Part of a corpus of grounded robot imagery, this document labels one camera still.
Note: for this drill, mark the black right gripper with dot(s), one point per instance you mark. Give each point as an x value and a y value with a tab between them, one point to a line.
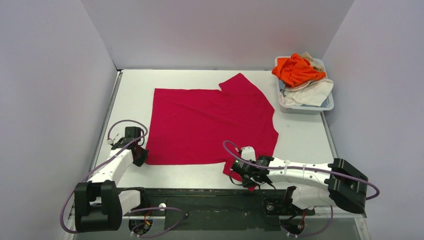
243	173

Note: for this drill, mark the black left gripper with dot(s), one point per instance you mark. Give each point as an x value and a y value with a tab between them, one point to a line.
141	156

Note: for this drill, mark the red t-shirt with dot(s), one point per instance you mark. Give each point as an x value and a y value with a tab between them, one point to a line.
189	126

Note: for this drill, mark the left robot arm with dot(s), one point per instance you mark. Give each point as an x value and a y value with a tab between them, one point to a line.
99	205

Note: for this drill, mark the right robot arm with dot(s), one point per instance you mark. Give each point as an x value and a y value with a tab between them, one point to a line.
337	183

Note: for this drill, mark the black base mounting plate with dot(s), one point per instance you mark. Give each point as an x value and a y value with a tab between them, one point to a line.
270	202

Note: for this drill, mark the light blue garment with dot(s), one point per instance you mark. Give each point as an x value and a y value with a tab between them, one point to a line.
281	86

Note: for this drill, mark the cream white t-shirt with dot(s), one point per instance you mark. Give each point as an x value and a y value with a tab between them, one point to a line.
310	94

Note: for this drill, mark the white plastic laundry basket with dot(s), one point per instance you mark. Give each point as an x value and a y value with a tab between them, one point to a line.
306	110

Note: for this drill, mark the orange t-shirt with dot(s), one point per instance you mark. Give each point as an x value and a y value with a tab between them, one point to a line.
295	70

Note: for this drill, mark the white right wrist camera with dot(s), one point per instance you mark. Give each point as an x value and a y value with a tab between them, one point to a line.
248	153

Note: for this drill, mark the aluminium rail frame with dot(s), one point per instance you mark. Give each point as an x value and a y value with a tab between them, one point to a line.
237	224

